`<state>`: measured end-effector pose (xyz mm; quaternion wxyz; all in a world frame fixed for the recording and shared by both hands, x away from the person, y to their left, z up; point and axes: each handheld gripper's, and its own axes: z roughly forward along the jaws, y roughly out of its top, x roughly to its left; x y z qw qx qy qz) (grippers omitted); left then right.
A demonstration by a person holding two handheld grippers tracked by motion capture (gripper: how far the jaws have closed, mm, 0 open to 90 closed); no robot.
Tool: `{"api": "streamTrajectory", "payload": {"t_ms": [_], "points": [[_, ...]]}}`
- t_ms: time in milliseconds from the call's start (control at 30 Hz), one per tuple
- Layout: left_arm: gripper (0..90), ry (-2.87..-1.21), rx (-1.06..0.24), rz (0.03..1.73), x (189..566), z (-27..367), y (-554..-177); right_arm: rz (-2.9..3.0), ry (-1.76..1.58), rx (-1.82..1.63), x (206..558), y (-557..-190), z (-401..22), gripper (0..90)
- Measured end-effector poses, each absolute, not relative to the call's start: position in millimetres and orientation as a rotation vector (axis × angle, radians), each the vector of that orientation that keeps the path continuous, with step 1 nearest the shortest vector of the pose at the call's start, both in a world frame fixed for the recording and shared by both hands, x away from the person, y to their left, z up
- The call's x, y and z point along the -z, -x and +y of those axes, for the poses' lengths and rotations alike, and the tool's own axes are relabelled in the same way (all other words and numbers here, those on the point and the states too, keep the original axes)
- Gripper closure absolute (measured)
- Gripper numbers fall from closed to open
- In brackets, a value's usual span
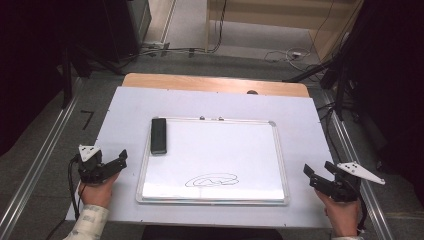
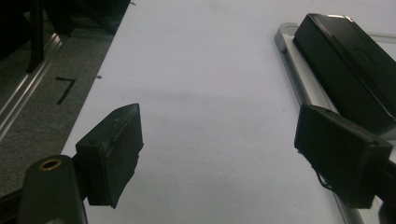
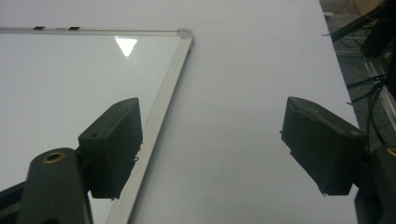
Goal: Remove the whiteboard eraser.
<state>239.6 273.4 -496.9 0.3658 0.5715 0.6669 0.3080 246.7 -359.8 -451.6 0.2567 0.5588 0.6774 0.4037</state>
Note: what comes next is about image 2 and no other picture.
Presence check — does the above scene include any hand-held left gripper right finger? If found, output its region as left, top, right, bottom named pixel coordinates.
left=293, top=104, right=396, bottom=209

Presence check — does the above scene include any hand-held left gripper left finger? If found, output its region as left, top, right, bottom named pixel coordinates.
left=73, top=103, right=145, bottom=209

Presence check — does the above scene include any black whiteboard eraser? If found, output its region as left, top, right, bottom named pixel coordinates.
left=293, top=13, right=396, bottom=135

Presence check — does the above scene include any black metal stand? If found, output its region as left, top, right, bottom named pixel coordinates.
left=26, top=0, right=45, bottom=75

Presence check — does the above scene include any whiteboard with metal frame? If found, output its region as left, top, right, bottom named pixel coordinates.
left=274, top=21, right=396, bottom=224

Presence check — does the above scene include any metal floor rail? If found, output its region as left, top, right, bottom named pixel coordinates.
left=0, top=32, right=64, bottom=143

